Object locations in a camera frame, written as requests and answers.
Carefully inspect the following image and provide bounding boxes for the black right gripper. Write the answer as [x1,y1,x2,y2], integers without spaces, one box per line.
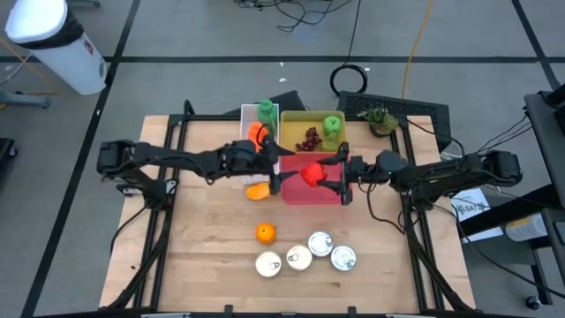
[316,140,376,207]

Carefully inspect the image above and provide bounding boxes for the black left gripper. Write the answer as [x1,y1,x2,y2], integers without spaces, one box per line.
[222,135,299,195]

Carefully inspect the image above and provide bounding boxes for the red toy apple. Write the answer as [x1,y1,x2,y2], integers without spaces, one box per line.
[300,162,328,188]

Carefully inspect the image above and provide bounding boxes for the green toy pear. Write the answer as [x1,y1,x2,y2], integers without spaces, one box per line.
[321,132,341,153]

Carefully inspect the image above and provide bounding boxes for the dark red toy grapes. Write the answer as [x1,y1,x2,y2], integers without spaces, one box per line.
[295,126,323,153]

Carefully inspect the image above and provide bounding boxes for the yellow toy mango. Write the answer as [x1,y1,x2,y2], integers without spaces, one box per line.
[245,182,271,202]

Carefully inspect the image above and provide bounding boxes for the orange plastic bottle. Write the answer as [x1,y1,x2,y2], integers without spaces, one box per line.
[246,122,271,154]

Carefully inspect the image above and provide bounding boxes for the green toy apple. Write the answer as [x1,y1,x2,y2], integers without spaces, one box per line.
[321,115,343,138]

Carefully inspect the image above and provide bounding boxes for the green plastic bottle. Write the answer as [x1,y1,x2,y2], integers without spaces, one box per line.
[257,99,279,137]

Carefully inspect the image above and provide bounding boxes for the orange toy fruit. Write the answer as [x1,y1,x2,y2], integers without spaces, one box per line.
[255,223,277,246]

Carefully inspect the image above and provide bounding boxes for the silver tin can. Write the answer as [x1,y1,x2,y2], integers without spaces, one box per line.
[329,245,358,272]
[285,245,313,271]
[254,250,283,278]
[307,231,335,258]

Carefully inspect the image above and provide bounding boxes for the red translucent bin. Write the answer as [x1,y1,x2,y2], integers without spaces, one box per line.
[279,152,353,206]

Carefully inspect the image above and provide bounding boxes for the yellow translucent bin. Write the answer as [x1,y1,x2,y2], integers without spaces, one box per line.
[280,110,349,155]

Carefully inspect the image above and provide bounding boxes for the white perforated basket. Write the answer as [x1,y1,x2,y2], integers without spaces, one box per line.
[237,103,281,186]

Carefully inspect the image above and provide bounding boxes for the black flat panel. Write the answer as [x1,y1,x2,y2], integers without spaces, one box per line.
[222,90,306,117]

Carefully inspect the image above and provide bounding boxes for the potted green succulent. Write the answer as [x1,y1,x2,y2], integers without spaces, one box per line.
[368,105,400,138]

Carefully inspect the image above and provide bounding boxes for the black perforated panel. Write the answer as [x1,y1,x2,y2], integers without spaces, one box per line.
[335,91,452,154]

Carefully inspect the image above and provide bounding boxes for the white paper label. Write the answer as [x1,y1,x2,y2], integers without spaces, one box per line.
[449,187,492,222]

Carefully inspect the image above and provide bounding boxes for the white plastic container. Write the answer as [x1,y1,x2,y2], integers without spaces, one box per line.
[505,213,548,242]

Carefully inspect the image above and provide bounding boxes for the black cart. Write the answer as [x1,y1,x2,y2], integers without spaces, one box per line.
[458,90,565,306]

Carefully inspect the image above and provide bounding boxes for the white trash bin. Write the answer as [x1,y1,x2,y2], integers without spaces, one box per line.
[4,0,108,96]

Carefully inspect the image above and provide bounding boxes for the grey stand base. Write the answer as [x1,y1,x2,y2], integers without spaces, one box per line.
[0,90,49,110]

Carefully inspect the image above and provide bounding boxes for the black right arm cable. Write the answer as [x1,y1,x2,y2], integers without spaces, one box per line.
[365,183,405,235]

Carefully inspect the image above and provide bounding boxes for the black metal table frame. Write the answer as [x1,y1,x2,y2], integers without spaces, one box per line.
[103,99,476,313]

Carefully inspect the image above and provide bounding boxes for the black coiled cable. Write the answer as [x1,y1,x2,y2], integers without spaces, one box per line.
[329,0,369,97]

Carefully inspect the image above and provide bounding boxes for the tangled black cables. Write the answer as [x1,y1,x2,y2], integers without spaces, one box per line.
[233,0,354,33]

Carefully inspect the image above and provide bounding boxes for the long yellow cable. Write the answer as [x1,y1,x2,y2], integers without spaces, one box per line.
[401,0,436,99]

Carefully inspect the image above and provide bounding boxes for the thin yellow floor cable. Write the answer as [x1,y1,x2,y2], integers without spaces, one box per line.
[0,37,58,96]

